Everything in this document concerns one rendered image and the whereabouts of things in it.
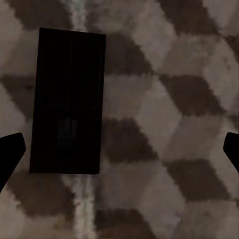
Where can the mousetrap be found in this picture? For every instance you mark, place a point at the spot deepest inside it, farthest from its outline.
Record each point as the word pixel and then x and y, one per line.
pixel 68 102

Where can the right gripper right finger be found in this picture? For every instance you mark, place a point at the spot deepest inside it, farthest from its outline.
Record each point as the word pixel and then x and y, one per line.
pixel 231 148

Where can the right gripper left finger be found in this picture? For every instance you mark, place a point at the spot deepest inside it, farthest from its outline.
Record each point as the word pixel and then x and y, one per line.
pixel 12 149

